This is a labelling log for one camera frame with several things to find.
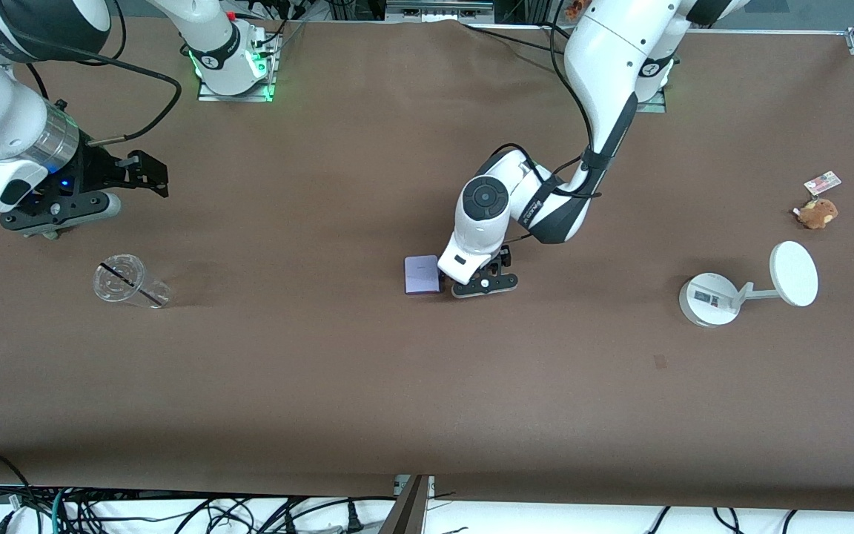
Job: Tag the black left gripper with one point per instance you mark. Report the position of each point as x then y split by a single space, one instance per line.
505 257

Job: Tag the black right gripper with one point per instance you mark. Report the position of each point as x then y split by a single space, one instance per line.
95 167

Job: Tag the lilac phone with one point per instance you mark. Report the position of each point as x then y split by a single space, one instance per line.
421 274

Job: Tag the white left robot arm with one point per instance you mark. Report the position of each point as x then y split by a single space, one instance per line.
605 67

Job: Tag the white round phone stand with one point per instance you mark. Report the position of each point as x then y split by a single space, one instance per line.
709 300

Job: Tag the clear plastic cup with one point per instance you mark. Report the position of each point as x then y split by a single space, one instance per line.
119 280

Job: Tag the black drinking straw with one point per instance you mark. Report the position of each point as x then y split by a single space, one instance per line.
130 284

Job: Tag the brown table cover sheet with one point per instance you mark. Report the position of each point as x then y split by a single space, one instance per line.
427 386

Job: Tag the small orange toy figure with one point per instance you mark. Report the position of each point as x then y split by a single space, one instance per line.
573 9

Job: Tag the black power plug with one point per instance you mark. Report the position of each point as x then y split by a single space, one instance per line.
354 519

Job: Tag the brown hamster plush toy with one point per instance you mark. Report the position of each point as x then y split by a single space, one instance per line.
818 213

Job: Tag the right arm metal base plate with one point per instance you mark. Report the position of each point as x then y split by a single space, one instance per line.
212 95

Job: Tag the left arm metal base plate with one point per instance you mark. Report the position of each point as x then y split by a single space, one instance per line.
653 104

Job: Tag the silver metal rail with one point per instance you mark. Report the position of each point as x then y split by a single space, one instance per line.
438 9

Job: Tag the aluminium profile post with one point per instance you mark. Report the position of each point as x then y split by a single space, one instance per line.
406 512

